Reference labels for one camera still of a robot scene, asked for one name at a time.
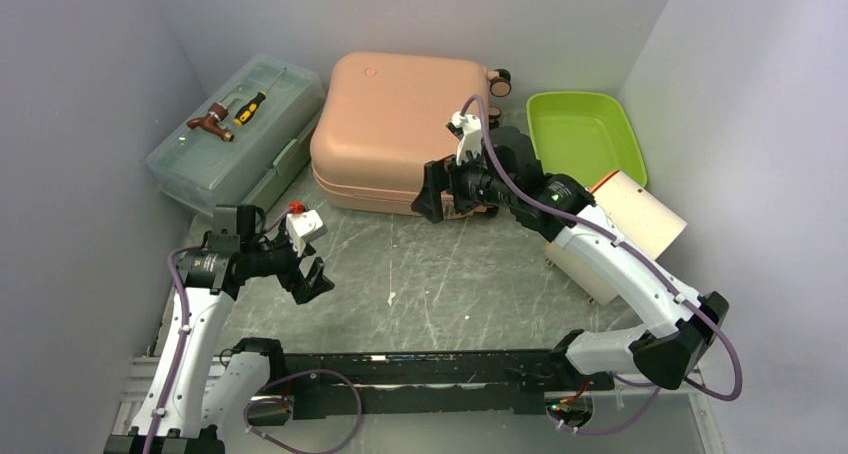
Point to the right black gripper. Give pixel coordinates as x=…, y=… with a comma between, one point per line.
x=439, y=176

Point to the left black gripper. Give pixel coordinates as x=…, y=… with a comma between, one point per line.
x=314, y=283

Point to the pink hard-shell suitcase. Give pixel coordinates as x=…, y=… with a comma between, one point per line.
x=384, y=118

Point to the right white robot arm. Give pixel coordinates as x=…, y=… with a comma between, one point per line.
x=677, y=323

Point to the translucent plastic toolbox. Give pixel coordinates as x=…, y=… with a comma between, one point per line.
x=200, y=171

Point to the green plastic tray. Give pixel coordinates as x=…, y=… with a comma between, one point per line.
x=585, y=135

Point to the yellow black screwdriver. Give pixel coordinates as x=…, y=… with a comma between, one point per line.
x=248, y=111

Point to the brown brass faucet valve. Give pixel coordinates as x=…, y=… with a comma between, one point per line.
x=211, y=122

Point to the cream appliance with orange rim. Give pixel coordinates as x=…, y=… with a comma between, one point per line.
x=638, y=214

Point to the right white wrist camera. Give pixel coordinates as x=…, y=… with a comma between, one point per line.
x=468, y=129

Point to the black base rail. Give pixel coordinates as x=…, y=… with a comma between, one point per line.
x=520, y=381

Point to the aluminium frame profile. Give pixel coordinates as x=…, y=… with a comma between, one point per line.
x=568, y=413

